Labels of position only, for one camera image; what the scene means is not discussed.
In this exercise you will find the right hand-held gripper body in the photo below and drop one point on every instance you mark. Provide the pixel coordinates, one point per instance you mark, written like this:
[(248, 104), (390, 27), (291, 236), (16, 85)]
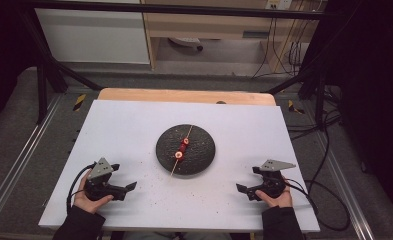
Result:
[(272, 185)]

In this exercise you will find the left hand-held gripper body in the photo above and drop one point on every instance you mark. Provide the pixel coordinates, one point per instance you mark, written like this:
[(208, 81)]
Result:
[(100, 170)]

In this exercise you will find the thin wooden skewer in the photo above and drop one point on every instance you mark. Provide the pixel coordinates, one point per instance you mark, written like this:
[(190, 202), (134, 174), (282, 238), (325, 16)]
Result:
[(175, 166)]

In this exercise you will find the round black textured plate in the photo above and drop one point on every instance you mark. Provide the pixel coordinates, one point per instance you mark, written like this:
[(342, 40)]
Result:
[(197, 156)]

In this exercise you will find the person's right hand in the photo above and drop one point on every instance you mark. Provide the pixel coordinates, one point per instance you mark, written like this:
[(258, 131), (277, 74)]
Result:
[(280, 202)]

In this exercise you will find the person's left hand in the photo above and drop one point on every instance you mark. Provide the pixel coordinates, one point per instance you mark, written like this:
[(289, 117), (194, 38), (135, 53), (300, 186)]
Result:
[(87, 202)]

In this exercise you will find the white board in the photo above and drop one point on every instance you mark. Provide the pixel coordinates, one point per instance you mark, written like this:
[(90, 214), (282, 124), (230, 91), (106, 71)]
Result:
[(124, 133)]

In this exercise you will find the light wooden table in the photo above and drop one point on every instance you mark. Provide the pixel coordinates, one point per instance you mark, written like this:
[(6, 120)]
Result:
[(184, 96)]

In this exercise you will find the white cabinet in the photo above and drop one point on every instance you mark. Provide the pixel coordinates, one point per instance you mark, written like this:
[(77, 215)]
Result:
[(94, 36)]

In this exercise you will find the white chair base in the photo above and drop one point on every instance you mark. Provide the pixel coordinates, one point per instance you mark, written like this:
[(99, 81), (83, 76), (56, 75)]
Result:
[(185, 41)]

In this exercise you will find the light wooden desk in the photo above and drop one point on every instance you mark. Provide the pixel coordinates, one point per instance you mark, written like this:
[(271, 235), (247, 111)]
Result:
[(210, 25)]

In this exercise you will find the aluminium floor rail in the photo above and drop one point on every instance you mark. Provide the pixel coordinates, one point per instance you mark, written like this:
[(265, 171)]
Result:
[(345, 186), (20, 156)]

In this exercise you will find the white wall socket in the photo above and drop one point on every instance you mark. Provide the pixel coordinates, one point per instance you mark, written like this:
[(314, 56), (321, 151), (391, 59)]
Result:
[(279, 4)]

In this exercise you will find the black metal frame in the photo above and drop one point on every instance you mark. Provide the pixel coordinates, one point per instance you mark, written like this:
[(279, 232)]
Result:
[(184, 10)]

